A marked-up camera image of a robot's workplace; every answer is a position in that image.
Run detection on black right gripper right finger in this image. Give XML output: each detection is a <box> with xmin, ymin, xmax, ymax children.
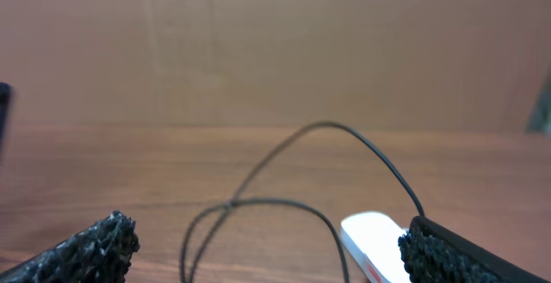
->
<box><xmin>398</xmin><ymin>216</ymin><xmax>548</xmax><ymax>283</ymax></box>

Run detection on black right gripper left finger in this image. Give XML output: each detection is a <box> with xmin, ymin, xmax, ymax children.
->
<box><xmin>1</xmin><ymin>210</ymin><xmax>139</xmax><ymax>283</ymax></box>

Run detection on black USB charging cable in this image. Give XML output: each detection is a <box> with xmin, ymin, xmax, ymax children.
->
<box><xmin>179</xmin><ymin>120</ymin><xmax>426</xmax><ymax>283</ymax></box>

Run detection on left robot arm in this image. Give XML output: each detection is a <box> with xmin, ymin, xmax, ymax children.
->
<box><xmin>0</xmin><ymin>82</ymin><xmax>14</xmax><ymax>148</ymax></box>

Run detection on white power strip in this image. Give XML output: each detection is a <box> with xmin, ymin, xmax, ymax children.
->
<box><xmin>340</xmin><ymin>212</ymin><xmax>411</xmax><ymax>283</ymax></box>

